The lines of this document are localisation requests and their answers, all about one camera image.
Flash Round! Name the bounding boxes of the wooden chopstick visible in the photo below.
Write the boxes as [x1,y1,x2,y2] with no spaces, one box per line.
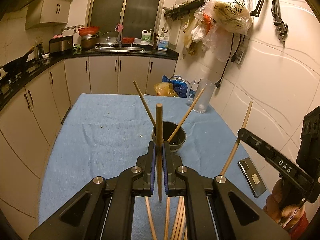
[155,103,163,202]
[145,197,157,240]
[170,196,184,240]
[174,203,184,240]
[167,88,205,142]
[164,197,170,240]
[220,101,253,176]
[133,81,156,127]
[178,213,185,240]

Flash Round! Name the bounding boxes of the lower kitchen cabinets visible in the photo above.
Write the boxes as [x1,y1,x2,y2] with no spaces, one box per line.
[0,55,178,240]

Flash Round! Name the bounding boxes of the kitchen window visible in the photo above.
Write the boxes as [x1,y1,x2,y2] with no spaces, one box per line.
[87,0,164,38]

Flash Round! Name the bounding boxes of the upper kitchen cabinet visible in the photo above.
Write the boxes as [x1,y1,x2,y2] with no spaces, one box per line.
[25,0,72,30]

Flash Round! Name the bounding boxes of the right hand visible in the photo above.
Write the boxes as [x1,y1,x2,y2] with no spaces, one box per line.
[262,178,307,231]

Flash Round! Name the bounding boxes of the black perforated utensil holder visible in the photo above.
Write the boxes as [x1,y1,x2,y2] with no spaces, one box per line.
[163,121,187,153]

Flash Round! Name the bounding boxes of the black smartphone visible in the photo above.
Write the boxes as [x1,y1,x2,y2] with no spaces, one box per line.
[238,157,267,198]

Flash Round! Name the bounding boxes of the yellow plastic bag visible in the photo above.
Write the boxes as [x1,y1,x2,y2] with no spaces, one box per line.
[153,82,178,97]

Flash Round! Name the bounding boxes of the clear plastic pitcher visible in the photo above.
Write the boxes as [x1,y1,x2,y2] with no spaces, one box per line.
[186,79,215,113]

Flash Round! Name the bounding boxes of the blue plastic bag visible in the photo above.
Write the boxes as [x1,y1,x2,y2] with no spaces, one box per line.
[162,75,190,98]

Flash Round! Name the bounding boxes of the blue label bottle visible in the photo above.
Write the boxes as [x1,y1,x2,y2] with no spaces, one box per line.
[158,36,169,51]

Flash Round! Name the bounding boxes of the white detergent jug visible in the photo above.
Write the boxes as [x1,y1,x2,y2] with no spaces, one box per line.
[141,30,152,44]

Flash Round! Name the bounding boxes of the small red bowl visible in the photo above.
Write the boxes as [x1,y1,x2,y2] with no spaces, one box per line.
[121,37,135,44]

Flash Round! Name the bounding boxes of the glass pot lid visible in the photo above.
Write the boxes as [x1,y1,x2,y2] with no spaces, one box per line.
[96,36,117,47]

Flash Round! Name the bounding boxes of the steel stock pot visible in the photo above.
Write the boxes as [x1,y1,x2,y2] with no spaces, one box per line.
[81,34,97,50]

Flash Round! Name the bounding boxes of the black rice cooker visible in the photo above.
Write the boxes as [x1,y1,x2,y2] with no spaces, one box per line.
[49,35,73,54]

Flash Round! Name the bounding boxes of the red plastic basin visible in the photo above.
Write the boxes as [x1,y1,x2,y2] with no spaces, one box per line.
[78,27,100,37]

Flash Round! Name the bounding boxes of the steel kettle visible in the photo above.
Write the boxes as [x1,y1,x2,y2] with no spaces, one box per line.
[35,43,44,60]

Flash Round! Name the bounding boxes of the black wok pan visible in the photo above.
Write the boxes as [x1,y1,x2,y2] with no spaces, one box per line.
[2,46,35,75]

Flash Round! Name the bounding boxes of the hanging plastic bags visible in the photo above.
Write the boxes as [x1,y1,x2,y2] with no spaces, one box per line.
[183,0,253,62]

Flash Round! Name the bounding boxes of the black power cable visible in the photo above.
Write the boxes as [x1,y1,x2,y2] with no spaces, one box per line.
[215,32,235,88]

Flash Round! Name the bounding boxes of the wall power socket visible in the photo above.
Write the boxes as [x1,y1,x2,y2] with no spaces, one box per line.
[234,46,247,64]

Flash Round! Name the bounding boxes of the black wall shelf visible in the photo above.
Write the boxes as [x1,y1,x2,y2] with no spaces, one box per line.
[164,0,204,19]

